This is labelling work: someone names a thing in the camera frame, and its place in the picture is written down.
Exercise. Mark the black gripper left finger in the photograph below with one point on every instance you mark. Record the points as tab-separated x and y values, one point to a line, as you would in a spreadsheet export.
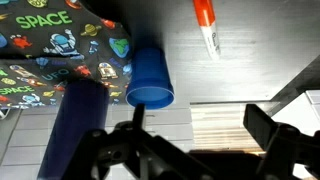
139	116

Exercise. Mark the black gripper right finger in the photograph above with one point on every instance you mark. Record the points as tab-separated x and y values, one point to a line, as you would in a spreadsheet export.
260	128

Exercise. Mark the white marker pen orange cap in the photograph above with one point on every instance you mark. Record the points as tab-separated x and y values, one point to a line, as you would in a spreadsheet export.
208	26

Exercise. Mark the blue plastic cup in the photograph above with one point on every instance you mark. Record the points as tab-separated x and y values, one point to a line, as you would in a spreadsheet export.
149	78

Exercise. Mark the long white drawer cabinet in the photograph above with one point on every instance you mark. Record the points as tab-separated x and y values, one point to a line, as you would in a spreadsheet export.
166	123

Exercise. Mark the space print dark cloth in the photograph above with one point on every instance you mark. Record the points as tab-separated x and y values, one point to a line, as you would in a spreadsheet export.
56	50

